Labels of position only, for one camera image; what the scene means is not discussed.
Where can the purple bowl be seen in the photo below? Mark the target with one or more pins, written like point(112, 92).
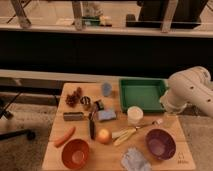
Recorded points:
point(160, 144)

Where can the orange carrot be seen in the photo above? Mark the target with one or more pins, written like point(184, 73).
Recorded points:
point(60, 141)

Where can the blue small cup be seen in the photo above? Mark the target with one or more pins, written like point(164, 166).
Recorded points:
point(106, 89)

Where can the small black box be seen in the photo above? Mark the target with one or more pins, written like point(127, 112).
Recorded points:
point(99, 104)

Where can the white lidded jar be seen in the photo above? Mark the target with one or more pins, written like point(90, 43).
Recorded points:
point(134, 115)

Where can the green plastic tray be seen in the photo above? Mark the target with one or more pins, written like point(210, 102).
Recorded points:
point(144, 93)

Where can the black handled knife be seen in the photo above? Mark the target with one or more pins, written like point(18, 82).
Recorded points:
point(91, 122)

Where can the metal spoon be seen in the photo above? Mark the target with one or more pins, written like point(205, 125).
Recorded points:
point(156, 122)

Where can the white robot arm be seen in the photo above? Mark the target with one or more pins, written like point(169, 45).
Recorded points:
point(189, 86)

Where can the light blue towel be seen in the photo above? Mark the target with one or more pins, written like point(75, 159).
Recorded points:
point(133, 160)

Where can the brown pine cones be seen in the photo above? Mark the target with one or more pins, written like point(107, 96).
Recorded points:
point(73, 99)

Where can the black office chair base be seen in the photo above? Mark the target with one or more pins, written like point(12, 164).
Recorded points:
point(4, 112)

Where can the red bowl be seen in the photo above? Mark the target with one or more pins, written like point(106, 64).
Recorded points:
point(75, 154)

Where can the blue sponge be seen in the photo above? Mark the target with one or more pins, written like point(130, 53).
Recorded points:
point(106, 115)

